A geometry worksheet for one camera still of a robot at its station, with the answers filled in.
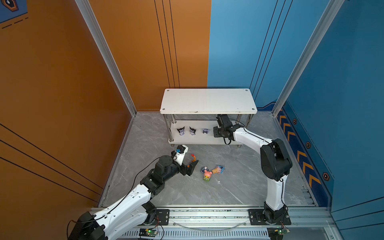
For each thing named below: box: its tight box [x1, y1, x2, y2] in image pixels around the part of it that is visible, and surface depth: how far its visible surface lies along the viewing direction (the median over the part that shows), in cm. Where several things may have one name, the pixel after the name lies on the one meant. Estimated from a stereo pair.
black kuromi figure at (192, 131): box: [189, 126, 197, 136], surface depth 98 cm
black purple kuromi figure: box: [176, 126, 185, 136], surface depth 96 cm
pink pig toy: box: [203, 169, 213, 182], surface depth 84 cm
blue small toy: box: [211, 165, 225, 174], surface depth 89 cm
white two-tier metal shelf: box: [159, 88, 258, 148], surface depth 83 cm
